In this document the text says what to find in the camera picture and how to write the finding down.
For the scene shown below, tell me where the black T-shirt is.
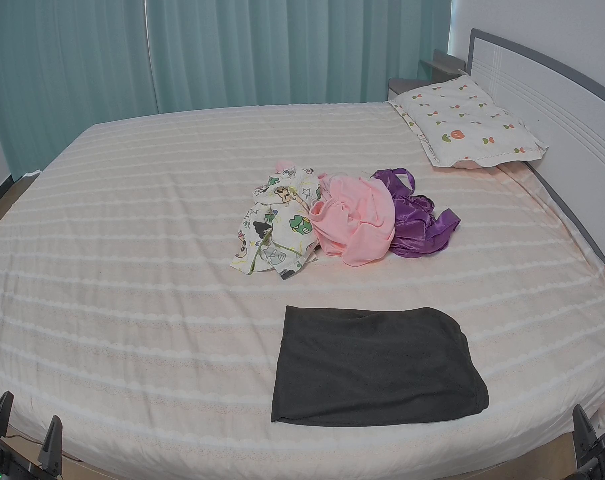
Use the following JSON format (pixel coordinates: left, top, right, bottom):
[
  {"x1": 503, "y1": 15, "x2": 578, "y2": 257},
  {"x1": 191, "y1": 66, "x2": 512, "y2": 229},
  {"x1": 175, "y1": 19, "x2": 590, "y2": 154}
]
[{"x1": 271, "y1": 305, "x2": 489, "y2": 428}]

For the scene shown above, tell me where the white printed pillow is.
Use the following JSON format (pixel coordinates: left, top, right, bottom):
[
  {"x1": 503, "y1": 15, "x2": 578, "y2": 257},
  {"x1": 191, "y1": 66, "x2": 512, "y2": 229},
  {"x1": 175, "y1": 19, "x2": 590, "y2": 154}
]
[{"x1": 388, "y1": 74, "x2": 550, "y2": 168}]

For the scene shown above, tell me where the grey white bedside table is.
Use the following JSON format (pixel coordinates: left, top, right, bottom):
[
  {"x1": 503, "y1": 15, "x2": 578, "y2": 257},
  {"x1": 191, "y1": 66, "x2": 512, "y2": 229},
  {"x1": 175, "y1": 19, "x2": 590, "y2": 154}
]
[{"x1": 388, "y1": 49, "x2": 467, "y2": 100}]

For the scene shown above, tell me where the purple garment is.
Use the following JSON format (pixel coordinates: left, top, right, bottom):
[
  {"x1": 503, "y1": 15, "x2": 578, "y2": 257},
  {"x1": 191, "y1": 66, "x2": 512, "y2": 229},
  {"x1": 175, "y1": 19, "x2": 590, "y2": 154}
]
[{"x1": 371, "y1": 166, "x2": 462, "y2": 259}]

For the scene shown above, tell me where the bed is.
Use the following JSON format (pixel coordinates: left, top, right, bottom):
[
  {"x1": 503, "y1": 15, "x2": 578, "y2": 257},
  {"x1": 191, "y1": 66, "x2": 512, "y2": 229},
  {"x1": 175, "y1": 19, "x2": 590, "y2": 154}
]
[{"x1": 0, "y1": 28, "x2": 605, "y2": 475}]

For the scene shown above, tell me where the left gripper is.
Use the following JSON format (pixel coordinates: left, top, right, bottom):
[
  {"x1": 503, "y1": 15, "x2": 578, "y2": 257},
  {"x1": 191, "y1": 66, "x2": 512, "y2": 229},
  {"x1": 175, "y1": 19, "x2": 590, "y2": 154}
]
[{"x1": 0, "y1": 390, "x2": 64, "y2": 480}]

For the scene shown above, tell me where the white printed garment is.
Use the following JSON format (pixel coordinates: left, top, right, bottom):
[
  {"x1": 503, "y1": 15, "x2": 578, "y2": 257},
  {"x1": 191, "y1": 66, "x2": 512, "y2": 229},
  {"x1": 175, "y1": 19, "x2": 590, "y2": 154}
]
[{"x1": 228, "y1": 164, "x2": 321, "y2": 281}]

